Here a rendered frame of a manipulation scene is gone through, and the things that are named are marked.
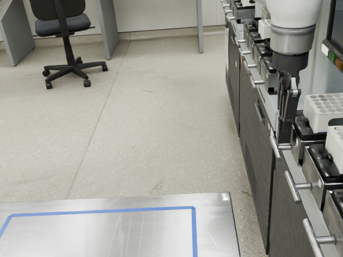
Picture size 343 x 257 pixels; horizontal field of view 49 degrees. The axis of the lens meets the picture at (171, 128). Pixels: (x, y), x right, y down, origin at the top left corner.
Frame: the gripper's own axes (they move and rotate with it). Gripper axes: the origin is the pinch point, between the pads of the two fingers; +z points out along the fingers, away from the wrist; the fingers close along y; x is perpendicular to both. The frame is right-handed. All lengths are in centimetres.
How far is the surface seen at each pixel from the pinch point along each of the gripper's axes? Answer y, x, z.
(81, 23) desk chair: 231, 112, 27
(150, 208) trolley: -28.2, 30.4, -2.0
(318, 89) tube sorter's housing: 12.6, -11.5, -4.2
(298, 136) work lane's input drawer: -4.1, -2.4, -0.4
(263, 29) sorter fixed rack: 66, -6, -5
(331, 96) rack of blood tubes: 4.3, -11.7, -6.2
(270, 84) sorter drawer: 33.6, -3.2, 3.0
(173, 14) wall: 350, 41, 54
